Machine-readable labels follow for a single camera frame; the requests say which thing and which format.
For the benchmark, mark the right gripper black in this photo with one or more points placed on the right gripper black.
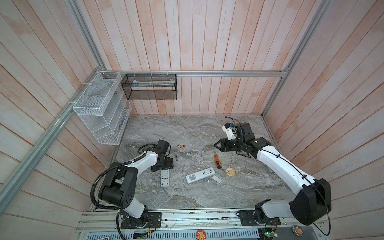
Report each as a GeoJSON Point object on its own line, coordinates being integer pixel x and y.
{"type": "Point", "coordinates": [223, 143]}

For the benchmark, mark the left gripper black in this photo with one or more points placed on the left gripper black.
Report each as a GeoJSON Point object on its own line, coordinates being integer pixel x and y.
{"type": "Point", "coordinates": [169, 164]}

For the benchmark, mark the white remote control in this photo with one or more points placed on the white remote control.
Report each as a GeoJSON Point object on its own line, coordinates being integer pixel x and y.
{"type": "Point", "coordinates": [165, 178]}
{"type": "Point", "coordinates": [200, 175]}

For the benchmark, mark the orange handled screwdriver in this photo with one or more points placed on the orange handled screwdriver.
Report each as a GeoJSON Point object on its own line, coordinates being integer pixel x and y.
{"type": "Point", "coordinates": [217, 161]}

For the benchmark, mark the white battery cover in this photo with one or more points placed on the white battery cover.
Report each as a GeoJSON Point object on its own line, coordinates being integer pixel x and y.
{"type": "Point", "coordinates": [218, 180]}

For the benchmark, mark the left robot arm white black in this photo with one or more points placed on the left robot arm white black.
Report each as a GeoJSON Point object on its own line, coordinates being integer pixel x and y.
{"type": "Point", "coordinates": [114, 189]}

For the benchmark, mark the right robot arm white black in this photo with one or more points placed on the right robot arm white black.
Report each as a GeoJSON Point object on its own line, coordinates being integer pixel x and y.
{"type": "Point", "coordinates": [312, 197]}

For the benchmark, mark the round wooden coaster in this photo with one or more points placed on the round wooden coaster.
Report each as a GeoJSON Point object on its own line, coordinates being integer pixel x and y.
{"type": "Point", "coordinates": [231, 172]}

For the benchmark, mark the round badge right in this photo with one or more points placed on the round badge right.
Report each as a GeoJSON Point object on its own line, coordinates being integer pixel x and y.
{"type": "Point", "coordinates": [297, 230]}

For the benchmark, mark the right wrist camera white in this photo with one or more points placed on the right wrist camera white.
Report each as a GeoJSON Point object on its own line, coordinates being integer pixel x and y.
{"type": "Point", "coordinates": [230, 130]}

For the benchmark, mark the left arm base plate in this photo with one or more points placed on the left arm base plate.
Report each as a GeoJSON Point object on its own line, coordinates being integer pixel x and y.
{"type": "Point", "coordinates": [146, 221]}

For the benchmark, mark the black wire mesh basket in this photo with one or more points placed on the black wire mesh basket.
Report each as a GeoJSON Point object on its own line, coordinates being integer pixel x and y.
{"type": "Point", "coordinates": [150, 87]}

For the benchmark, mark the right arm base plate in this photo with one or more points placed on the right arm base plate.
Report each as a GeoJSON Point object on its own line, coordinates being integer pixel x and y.
{"type": "Point", "coordinates": [256, 218]}

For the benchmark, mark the white wire mesh shelf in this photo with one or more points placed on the white wire mesh shelf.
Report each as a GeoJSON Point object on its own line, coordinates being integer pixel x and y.
{"type": "Point", "coordinates": [103, 108]}

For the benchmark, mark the aluminium front rail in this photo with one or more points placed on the aluminium front rail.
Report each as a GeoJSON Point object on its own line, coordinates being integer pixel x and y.
{"type": "Point", "coordinates": [105, 221]}

